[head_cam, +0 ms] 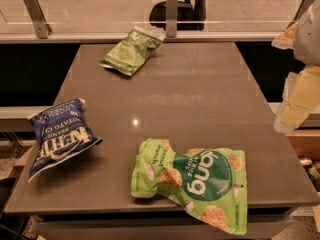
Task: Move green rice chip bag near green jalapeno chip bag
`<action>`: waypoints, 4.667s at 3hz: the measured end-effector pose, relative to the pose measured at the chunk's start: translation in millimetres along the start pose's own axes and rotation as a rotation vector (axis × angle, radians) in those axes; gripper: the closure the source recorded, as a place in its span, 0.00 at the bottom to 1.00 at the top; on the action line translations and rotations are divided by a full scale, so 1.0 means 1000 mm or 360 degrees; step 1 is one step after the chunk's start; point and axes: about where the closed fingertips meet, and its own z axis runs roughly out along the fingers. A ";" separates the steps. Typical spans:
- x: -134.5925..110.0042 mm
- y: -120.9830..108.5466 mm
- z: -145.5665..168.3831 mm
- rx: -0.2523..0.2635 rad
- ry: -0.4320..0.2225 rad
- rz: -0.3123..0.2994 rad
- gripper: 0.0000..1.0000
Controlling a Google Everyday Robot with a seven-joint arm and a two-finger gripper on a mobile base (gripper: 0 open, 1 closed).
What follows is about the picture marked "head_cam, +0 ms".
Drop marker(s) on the green rice chip bag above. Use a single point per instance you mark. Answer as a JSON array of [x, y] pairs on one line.
[[209, 184]]

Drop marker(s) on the blue Kettle chip bag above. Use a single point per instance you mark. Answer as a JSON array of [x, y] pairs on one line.
[[62, 134]]

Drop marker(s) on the metal rail bracket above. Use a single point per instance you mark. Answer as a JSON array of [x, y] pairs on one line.
[[304, 7], [171, 18], [41, 27]]

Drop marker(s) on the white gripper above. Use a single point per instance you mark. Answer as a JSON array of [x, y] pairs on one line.
[[309, 37]]

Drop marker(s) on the middle metal rail bracket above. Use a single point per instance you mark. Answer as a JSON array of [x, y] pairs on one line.
[[171, 18]]

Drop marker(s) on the green jalapeno chip bag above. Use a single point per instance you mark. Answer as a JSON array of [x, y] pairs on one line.
[[130, 54]]

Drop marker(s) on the glass barrier panel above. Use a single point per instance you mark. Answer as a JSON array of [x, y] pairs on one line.
[[108, 16]]

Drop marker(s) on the cans in box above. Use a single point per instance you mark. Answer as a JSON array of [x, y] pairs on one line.
[[312, 169]]

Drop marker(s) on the right metal rail bracket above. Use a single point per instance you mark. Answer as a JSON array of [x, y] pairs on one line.
[[304, 7]]

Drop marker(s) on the black office chair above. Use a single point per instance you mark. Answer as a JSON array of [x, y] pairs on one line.
[[191, 15]]

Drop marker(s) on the left metal rail bracket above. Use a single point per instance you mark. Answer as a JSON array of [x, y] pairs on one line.
[[41, 27]]

